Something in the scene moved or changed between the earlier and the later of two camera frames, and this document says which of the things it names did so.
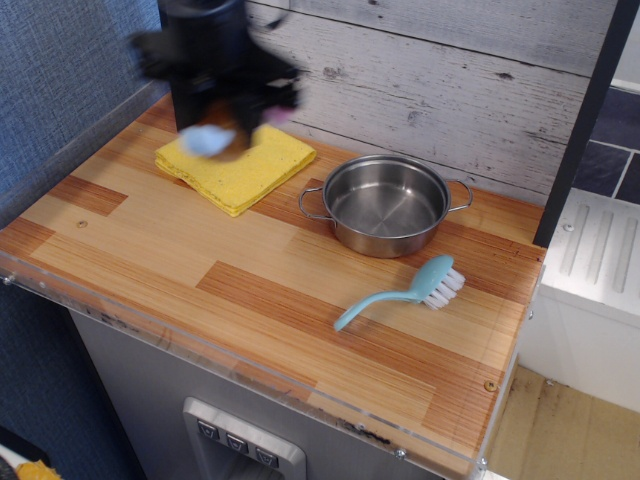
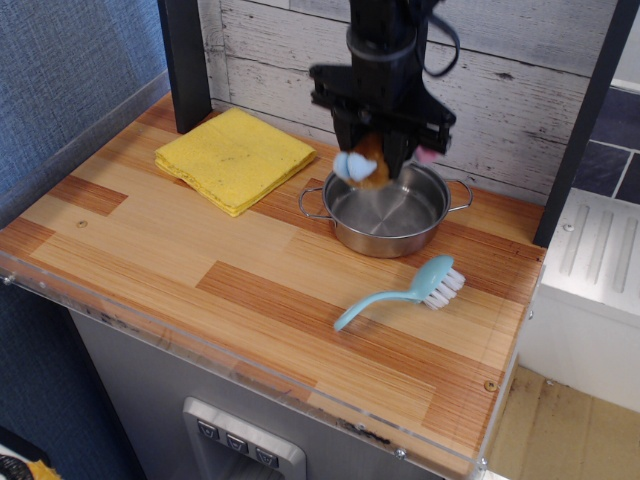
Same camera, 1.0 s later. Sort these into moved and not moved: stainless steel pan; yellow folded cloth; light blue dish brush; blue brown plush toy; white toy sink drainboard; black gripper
Moved: black gripper; blue brown plush toy
Not moved: white toy sink drainboard; light blue dish brush; stainless steel pan; yellow folded cloth
